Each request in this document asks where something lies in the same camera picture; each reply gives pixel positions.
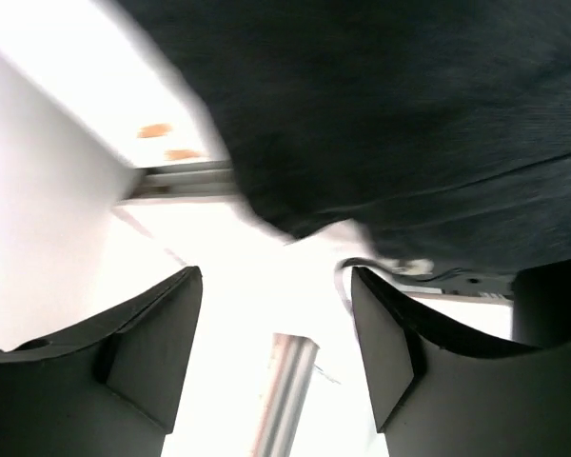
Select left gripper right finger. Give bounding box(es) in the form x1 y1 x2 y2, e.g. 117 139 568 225
351 268 571 456

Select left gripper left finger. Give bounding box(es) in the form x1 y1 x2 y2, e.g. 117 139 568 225
0 267 203 457

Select black trousers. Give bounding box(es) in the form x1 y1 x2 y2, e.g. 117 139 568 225
122 1 571 273

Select right silver rack pole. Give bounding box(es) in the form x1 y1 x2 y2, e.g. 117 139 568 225
250 333 319 457

